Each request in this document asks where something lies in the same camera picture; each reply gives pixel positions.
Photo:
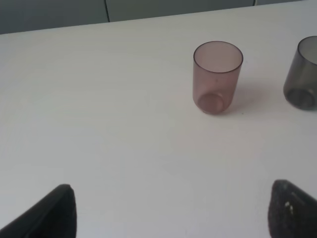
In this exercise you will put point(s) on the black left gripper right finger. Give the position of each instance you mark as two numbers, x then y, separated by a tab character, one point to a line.
292	213

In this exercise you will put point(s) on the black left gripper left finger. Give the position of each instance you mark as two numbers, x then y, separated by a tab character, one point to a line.
54	216

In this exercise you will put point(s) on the translucent pink plastic cup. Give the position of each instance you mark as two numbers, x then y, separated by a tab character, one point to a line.
216	69

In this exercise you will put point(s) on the translucent grey plastic cup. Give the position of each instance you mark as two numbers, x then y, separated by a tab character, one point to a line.
300	87

